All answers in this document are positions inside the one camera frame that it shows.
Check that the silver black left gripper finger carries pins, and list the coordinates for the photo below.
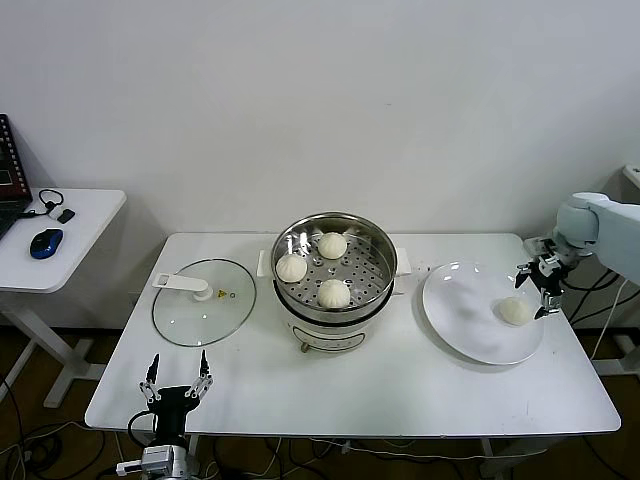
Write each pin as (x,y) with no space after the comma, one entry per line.
(204,382)
(149,387)

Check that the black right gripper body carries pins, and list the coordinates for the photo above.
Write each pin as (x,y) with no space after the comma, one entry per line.
(550,275)

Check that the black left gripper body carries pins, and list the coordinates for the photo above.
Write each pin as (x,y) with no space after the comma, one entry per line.
(172,412)

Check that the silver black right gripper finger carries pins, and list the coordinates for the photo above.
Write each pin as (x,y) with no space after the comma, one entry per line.
(550,305)
(522,276)

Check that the white steamed baozi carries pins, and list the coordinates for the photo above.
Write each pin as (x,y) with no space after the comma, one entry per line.
(332,246)
(334,294)
(291,268)
(515,311)

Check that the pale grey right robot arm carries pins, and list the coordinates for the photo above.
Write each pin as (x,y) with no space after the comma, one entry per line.
(610,225)

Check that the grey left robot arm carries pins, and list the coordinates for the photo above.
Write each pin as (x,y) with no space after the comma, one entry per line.
(170,476)

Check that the stainless steel steamer basket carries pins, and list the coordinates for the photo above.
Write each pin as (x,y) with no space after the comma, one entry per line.
(360,285)

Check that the white round plate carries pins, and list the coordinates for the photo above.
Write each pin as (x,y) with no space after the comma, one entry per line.
(460,310)

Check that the white electric cooker base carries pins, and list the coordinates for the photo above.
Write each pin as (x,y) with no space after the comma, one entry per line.
(325,332)

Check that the blue black computer mouse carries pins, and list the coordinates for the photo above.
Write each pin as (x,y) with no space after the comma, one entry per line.
(46,243)

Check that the small black device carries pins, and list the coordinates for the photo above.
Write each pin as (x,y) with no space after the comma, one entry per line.
(65,216)

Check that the small white adapter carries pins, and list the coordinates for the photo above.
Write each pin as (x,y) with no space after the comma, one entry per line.
(53,212)

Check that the black red laptop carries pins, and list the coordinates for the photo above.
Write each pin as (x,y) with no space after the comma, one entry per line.
(10,165)

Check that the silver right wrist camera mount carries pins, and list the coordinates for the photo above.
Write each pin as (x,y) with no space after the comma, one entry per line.
(537,246)

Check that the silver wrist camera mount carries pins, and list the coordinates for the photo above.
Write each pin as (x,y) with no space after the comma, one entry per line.
(537,246)
(160,459)

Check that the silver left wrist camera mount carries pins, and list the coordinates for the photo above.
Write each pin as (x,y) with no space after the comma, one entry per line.
(160,459)

